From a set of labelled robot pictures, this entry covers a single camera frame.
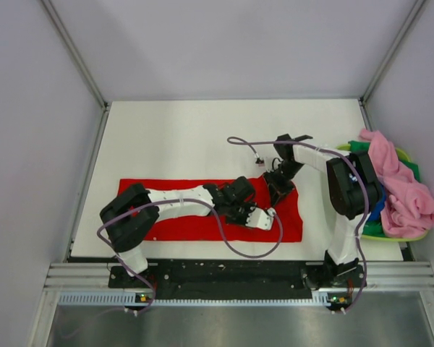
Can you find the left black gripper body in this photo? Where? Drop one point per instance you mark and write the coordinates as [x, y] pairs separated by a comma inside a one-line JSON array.
[[239, 212]]

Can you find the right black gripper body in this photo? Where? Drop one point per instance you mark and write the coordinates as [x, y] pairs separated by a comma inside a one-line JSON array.
[[280, 178]]

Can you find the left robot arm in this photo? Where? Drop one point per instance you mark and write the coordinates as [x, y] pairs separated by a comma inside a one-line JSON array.
[[129, 217]]

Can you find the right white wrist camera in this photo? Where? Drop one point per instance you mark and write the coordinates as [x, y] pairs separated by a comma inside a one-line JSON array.
[[260, 162]]

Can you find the red t shirt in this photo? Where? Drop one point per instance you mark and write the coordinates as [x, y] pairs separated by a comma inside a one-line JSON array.
[[206, 229]]

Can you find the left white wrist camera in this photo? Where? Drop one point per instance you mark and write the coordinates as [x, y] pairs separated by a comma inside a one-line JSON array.
[[261, 219]]

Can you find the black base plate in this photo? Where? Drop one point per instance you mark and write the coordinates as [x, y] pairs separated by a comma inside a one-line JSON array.
[[245, 279]]

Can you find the green t shirt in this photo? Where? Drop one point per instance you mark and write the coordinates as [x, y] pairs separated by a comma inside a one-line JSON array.
[[375, 230]]

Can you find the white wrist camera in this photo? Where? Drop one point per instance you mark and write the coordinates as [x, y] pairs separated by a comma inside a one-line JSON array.
[[261, 219], [260, 162]]

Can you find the lime green plastic basket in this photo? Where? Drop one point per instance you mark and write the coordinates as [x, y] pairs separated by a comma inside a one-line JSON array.
[[345, 147]]

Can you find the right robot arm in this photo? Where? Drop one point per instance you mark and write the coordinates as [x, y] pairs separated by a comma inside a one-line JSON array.
[[354, 191]]

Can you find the grey slotted cable duct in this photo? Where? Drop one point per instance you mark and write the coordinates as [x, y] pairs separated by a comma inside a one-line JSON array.
[[130, 299]]

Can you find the pink t shirt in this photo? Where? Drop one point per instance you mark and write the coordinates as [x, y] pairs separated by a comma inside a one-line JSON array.
[[409, 207]]

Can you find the blue t shirt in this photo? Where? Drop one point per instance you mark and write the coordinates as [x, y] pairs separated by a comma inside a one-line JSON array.
[[375, 214]]

